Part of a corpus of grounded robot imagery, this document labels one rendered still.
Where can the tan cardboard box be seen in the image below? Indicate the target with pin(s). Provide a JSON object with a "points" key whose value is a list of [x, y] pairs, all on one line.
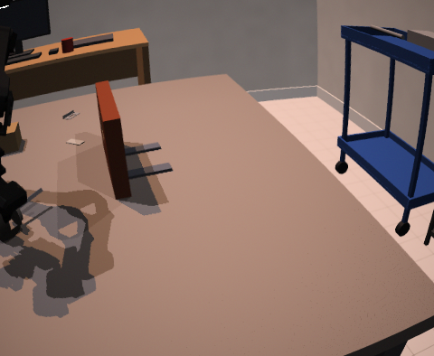
{"points": [[11, 142]]}

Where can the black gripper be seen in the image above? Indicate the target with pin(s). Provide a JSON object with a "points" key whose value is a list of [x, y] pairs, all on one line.
{"points": [[12, 195]]}

